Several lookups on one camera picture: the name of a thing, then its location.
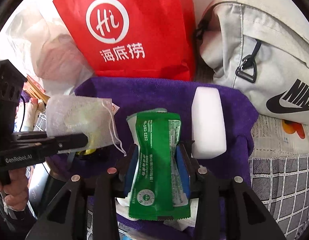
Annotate white cotton glove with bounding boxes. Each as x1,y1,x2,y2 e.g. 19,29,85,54
115,108,198,231

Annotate green wet wipe packet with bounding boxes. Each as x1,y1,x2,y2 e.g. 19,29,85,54
126,112,191,221

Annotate clear mesh pouch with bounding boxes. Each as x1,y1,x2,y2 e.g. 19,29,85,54
46,95,126,155

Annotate yellow adidas pouch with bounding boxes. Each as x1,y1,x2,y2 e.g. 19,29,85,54
76,149,96,157

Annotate person's left hand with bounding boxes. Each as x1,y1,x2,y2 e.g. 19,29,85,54
0,167,29,211

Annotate white sponge block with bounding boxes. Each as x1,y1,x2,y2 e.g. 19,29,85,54
191,87,227,159

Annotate small orange sachet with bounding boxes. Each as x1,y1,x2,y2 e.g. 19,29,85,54
112,103,120,115

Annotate purple towel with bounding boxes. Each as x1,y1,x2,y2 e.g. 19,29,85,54
47,76,260,240

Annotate grey checked bed sheet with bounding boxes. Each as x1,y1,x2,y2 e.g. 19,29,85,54
249,115,309,239

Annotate white Miniso plastic bag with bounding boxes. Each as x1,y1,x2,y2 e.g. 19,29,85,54
0,5,94,96

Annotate red Haidilao paper bag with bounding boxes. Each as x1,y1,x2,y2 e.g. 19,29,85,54
53,0,196,81

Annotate grey Nike waist bag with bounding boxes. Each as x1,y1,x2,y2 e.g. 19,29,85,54
198,0,309,124

